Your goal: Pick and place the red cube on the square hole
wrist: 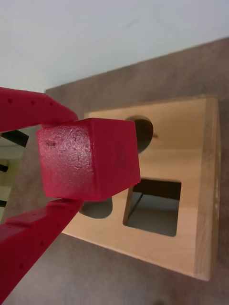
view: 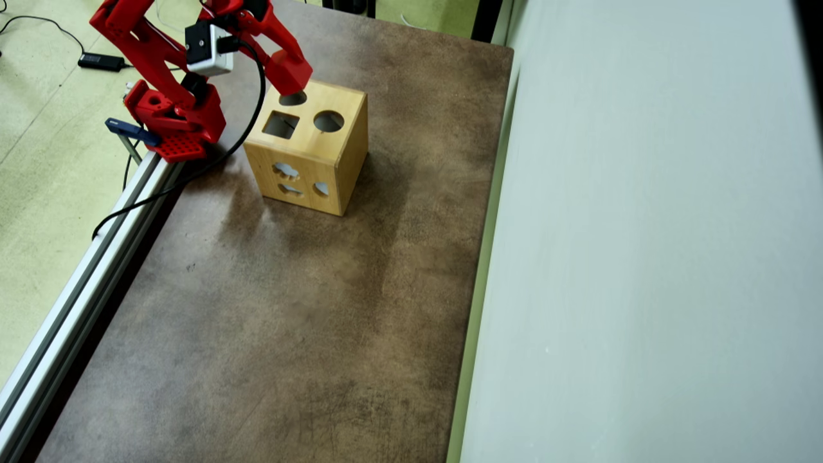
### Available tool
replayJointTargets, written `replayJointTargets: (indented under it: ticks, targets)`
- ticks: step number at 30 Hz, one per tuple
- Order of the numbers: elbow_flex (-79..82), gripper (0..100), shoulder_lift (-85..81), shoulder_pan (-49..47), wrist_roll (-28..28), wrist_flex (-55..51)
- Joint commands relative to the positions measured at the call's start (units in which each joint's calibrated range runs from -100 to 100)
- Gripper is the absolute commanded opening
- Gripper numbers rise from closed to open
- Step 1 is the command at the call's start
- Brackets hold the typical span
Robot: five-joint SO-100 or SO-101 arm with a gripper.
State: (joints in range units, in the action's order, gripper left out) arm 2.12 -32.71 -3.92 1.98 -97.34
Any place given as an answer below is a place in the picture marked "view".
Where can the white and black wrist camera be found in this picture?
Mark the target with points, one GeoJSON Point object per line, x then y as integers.
{"type": "Point", "coordinates": [207, 48]}

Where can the red robot arm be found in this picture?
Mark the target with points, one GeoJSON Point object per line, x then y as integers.
{"type": "Point", "coordinates": [148, 53]}

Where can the aluminium profile rail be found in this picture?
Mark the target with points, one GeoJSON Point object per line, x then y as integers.
{"type": "Point", "coordinates": [83, 283]}

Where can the black furniture base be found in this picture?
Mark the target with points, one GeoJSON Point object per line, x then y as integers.
{"type": "Point", "coordinates": [347, 6]}

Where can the dark vertical post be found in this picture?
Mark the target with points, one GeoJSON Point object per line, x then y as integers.
{"type": "Point", "coordinates": [487, 19]}

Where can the wooden shape sorter box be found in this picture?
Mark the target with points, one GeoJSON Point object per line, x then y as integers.
{"type": "Point", "coordinates": [334, 148]}

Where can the black power adapter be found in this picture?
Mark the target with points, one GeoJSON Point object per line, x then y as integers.
{"type": "Point", "coordinates": [101, 62]}

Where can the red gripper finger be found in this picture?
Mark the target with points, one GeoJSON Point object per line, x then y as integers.
{"type": "Point", "coordinates": [278, 48]}
{"type": "Point", "coordinates": [297, 46]}

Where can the blue clamp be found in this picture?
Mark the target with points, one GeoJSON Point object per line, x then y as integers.
{"type": "Point", "coordinates": [128, 128]}

